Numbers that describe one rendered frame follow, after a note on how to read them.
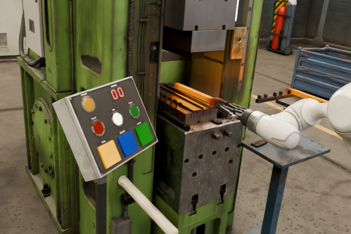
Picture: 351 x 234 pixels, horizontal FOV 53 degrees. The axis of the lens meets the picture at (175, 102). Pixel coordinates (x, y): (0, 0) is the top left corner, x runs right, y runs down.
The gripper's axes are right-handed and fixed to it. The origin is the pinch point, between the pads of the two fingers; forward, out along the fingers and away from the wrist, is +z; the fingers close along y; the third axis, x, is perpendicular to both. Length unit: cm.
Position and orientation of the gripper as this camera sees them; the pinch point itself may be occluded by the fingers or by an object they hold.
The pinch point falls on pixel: (220, 104)
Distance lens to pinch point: 163.1
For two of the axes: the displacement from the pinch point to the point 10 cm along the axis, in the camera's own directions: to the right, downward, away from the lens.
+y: 8.2, -1.4, 5.6
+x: 0.8, -9.4, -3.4
